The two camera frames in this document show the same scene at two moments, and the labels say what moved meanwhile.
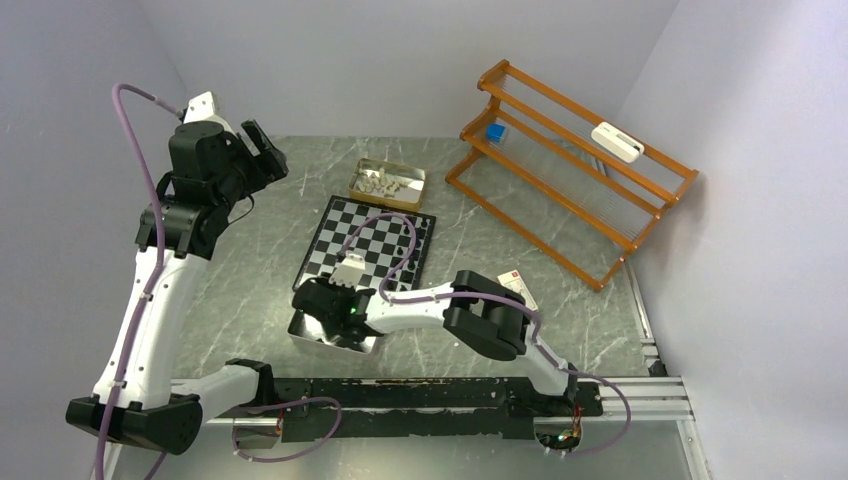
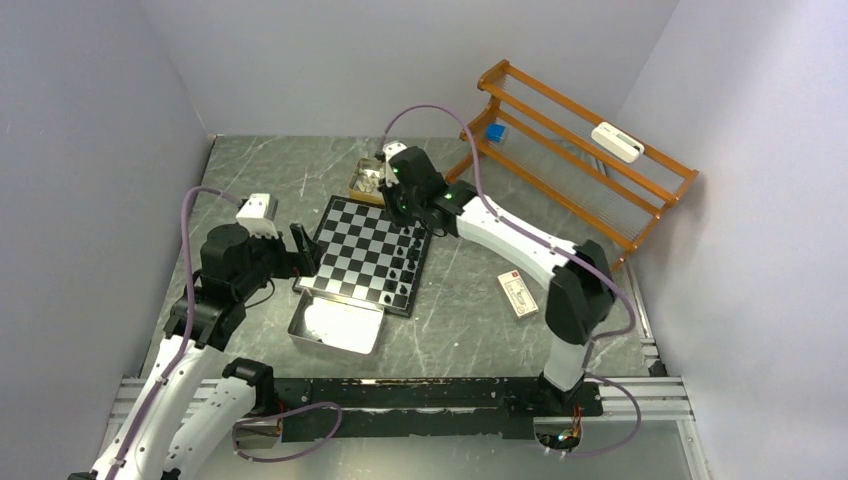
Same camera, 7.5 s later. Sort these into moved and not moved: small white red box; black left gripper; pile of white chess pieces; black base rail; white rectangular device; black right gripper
Moved: black right gripper; black left gripper
Not moved: black base rail; pile of white chess pieces; small white red box; white rectangular device
